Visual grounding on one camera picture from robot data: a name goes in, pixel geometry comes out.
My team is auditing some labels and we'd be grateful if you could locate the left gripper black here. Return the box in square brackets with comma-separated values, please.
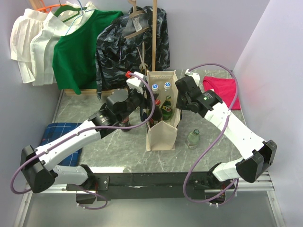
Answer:
[118, 86, 159, 122]

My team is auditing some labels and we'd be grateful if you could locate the Coca-Cola glass bottle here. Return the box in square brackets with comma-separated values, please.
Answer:
[120, 116, 131, 132]
[149, 99, 162, 127]

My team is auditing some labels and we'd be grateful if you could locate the green Perrier bottle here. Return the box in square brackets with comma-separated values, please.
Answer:
[161, 96, 172, 121]

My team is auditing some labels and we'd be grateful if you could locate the cream canvas tote bag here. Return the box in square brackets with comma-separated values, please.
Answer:
[146, 70, 181, 151]

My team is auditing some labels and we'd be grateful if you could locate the clear Chang soda bottle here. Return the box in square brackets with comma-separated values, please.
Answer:
[187, 129, 200, 149]

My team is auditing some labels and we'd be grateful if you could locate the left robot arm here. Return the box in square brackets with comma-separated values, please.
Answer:
[20, 89, 154, 193]

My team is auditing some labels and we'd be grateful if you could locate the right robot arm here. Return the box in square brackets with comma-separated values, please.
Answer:
[175, 76, 277, 188]

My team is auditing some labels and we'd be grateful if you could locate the pink folded t-shirt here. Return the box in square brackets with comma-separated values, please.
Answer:
[202, 76, 236, 107]

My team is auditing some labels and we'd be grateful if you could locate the dark patterned hanging shirt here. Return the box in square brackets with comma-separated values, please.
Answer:
[95, 5, 170, 100]

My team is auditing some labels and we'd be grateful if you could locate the green hanging t-shirt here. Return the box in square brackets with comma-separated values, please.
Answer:
[52, 10, 123, 95]

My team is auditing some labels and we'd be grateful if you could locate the blue plaid cloth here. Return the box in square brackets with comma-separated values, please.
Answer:
[40, 122, 82, 166]

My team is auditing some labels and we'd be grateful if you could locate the wooden hanger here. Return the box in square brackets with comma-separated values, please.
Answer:
[122, 0, 149, 39]

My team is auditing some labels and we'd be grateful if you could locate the green hanger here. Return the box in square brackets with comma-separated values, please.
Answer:
[53, 3, 87, 23]

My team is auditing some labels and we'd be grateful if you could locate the white hanging blouse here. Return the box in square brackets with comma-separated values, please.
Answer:
[10, 1, 96, 86]

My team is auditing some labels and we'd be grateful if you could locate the orange hanger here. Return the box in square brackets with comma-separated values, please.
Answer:
[36, 0, 62, 13]

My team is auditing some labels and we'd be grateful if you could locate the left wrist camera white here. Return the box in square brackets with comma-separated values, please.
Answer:
[125, 71, 144, 94]

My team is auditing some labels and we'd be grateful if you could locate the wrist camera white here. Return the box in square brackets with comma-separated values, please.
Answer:
[125, 71, 144, 94]
[185, 69, 200, 86]

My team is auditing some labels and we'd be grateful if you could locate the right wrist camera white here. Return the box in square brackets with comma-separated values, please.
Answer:
[185, 69, 200, 86]

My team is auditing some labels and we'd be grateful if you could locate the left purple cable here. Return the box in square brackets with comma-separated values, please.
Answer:
[9, 72, 156, 210]

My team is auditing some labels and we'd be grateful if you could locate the purple cable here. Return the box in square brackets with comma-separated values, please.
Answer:
[182, 63, 239, 207]
[9, 72, 156, 210]

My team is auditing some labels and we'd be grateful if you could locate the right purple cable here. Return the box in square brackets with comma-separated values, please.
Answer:
[182, 63, 239, 207]

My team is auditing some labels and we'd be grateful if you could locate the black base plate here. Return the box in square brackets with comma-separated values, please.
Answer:
[65, 172, 235, 202]

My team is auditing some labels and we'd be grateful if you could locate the aluminium rail frame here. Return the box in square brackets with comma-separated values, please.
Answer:
[14, 172, 285, 227]

